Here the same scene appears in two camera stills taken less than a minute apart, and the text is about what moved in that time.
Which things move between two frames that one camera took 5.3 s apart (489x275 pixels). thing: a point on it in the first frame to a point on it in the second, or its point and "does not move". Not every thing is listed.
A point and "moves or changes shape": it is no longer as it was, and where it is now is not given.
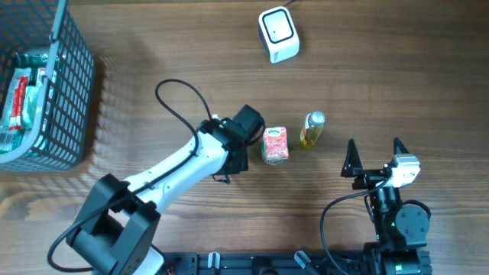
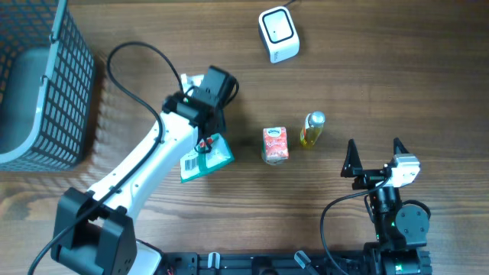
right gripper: [353, 167] does not move
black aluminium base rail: [195, 263] does not move
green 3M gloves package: [12, 126] moves or changes shape
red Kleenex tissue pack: [275, 147] does not move
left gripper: [239, 157] to [214, 119]
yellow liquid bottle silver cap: [314, 124] does not move
